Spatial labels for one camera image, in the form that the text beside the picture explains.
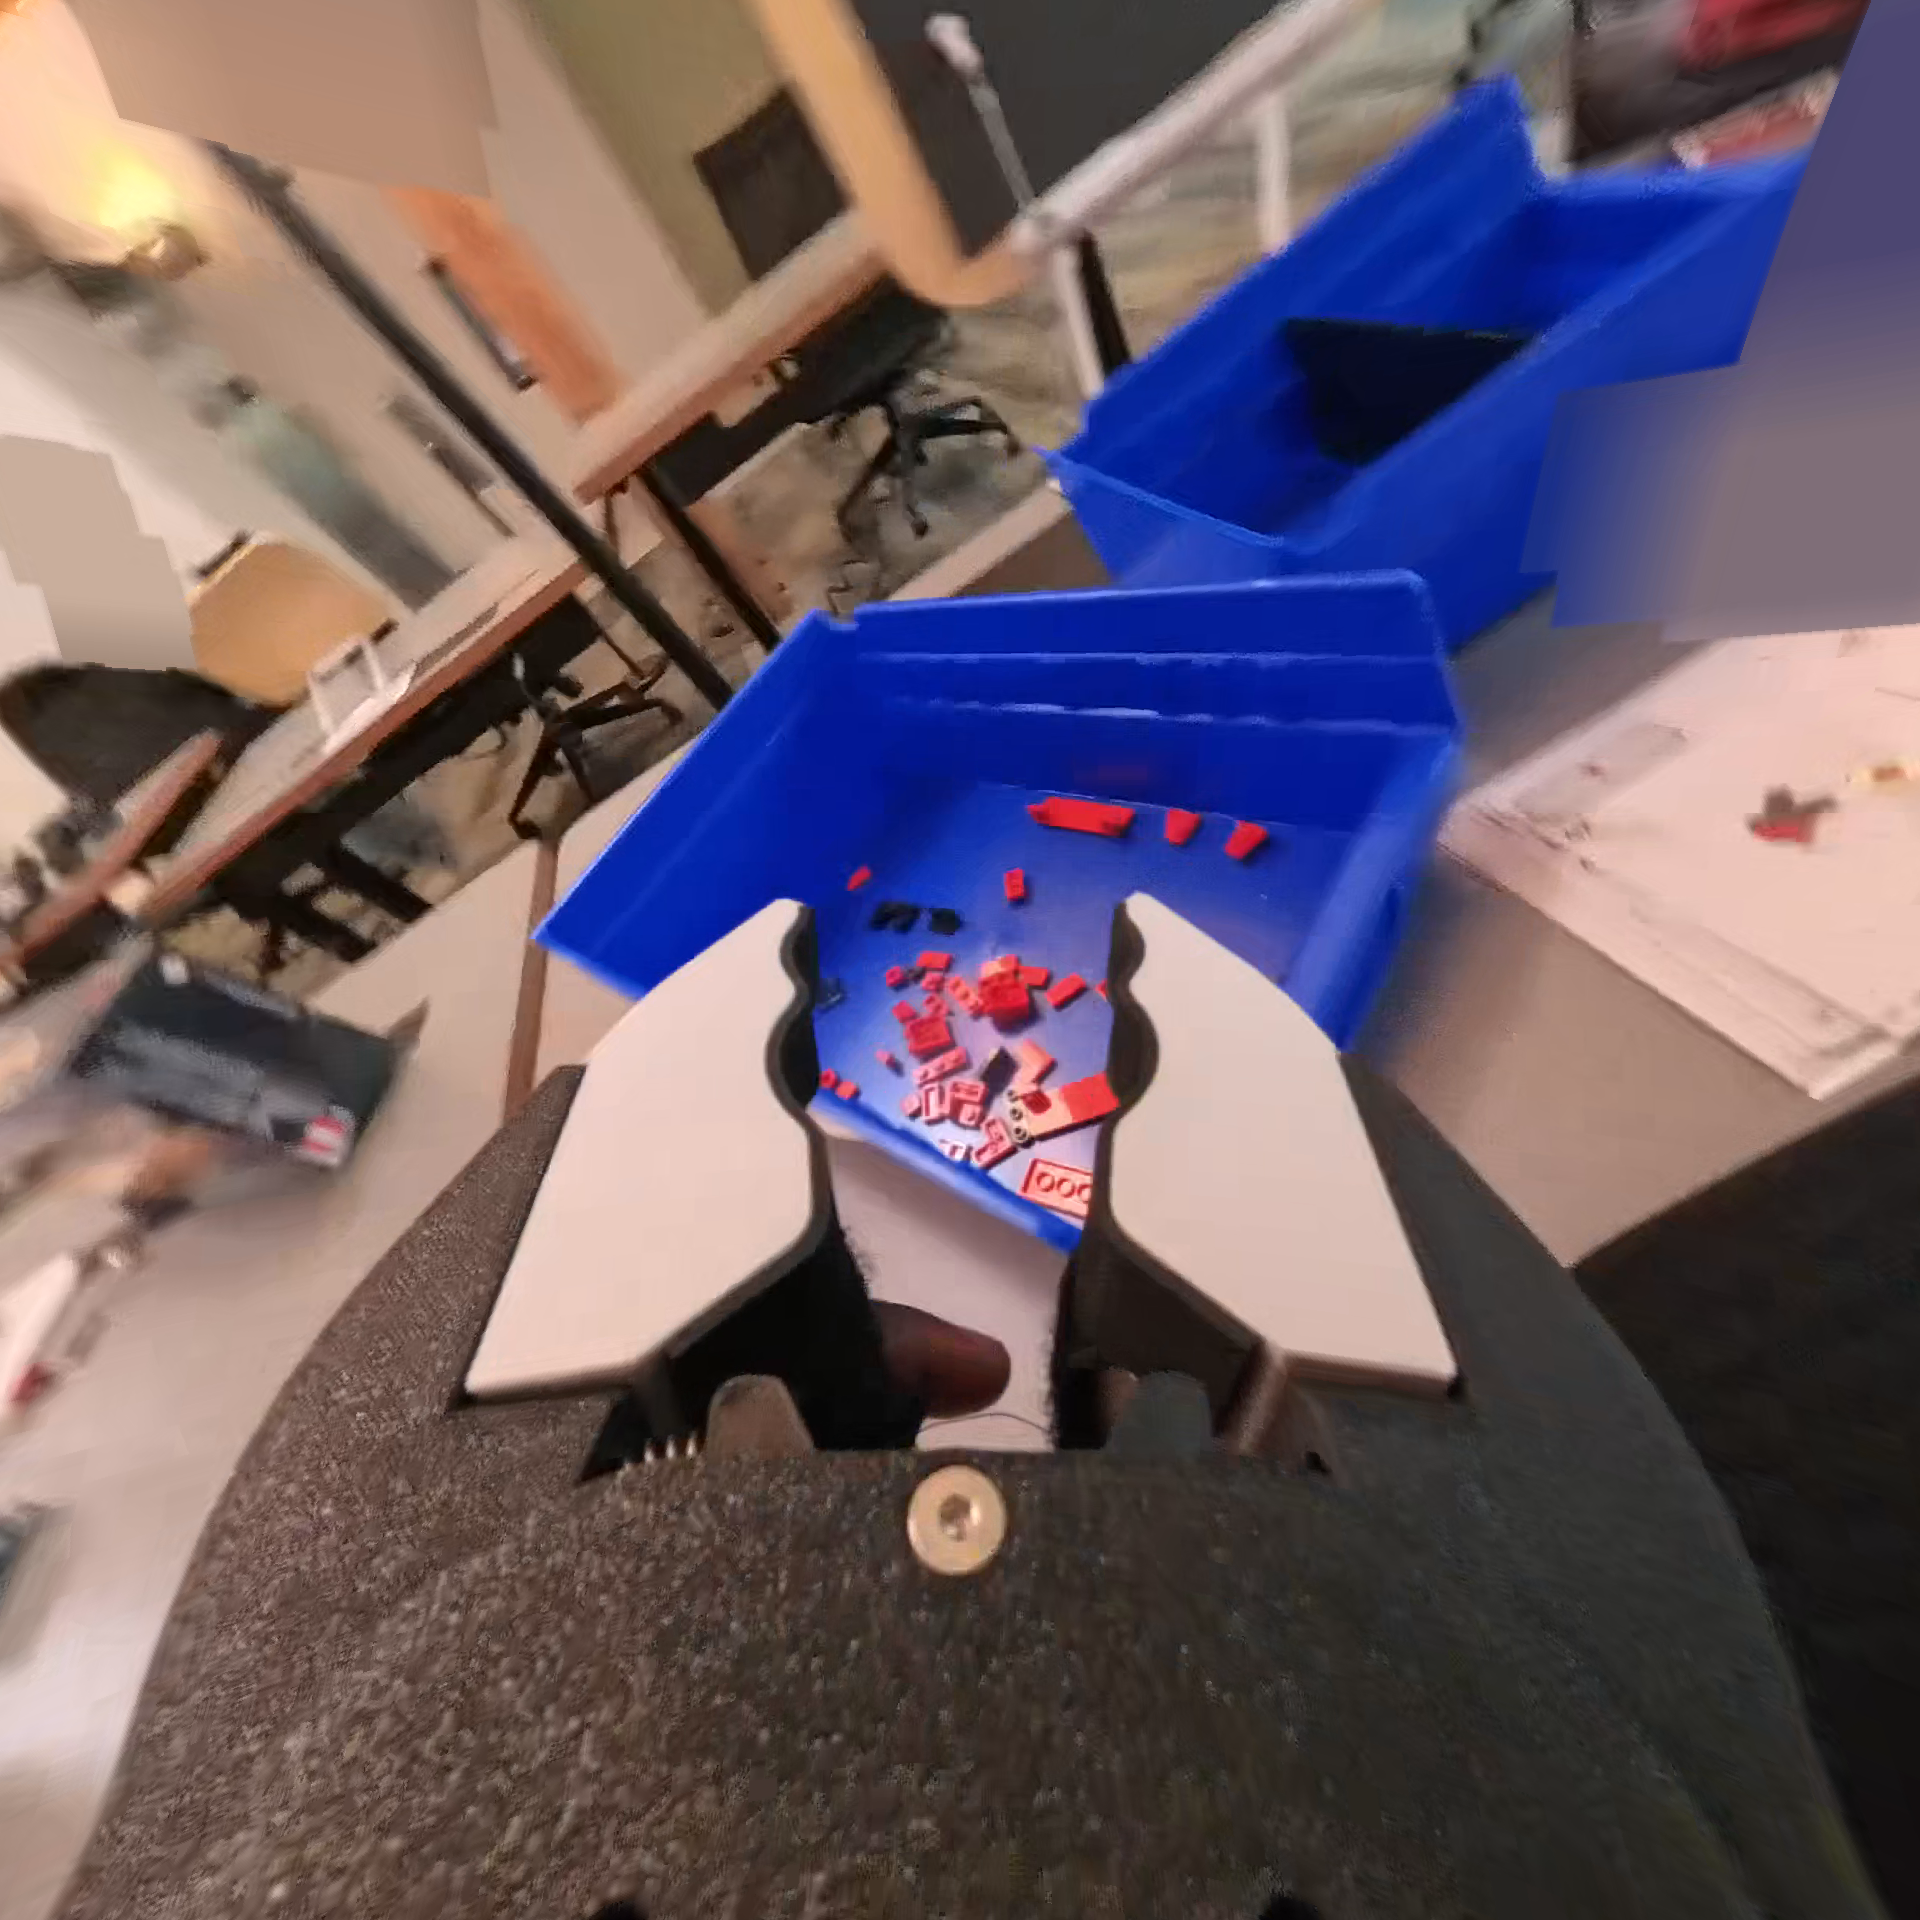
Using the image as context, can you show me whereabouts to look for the lego set box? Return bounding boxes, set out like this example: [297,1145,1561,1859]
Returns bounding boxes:
[67,954,406,1175]

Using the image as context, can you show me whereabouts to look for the blue plastic storage bin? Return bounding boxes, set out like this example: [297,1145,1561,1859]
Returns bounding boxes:
[533,572,1466,1255]
[1049,76,1818,640]

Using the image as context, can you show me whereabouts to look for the black metal pole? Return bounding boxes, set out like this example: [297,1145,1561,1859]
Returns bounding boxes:
[210,141,737,709]

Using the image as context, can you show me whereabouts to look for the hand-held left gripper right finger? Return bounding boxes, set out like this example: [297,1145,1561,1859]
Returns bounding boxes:
[1056,892,1464,1452]

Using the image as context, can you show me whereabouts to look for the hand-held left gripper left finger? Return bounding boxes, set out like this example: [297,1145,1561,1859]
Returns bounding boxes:
[460,899,875,1452]

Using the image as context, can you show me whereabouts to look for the grey metal rail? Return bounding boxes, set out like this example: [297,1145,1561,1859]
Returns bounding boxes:
[920,15,1449,263]

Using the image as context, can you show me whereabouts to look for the lego instruction booklet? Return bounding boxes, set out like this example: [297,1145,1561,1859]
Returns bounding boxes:
[1438,620,1920,1100]

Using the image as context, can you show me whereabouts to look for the pile of red lego pieces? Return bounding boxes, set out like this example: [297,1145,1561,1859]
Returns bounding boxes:
[816,794,1277,1225]

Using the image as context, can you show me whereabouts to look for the person's left hand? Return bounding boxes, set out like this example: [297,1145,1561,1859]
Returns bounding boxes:
[868,1301,1014,1419]

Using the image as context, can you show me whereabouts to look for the black dimpled cushion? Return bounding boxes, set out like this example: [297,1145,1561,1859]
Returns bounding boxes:
[1569,1066,1920,1803]

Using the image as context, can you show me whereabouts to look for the black swivel chair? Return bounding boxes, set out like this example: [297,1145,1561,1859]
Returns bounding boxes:
[0,659,288,843]
[829,283,1022,546]

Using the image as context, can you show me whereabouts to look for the wooden-edged desk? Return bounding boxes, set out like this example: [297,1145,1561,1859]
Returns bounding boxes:
[0,549,668,964]
[571,248,900,504]

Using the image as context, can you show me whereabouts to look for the black board wooden rim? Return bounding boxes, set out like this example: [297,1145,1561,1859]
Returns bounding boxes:
[752,0,1307,309]

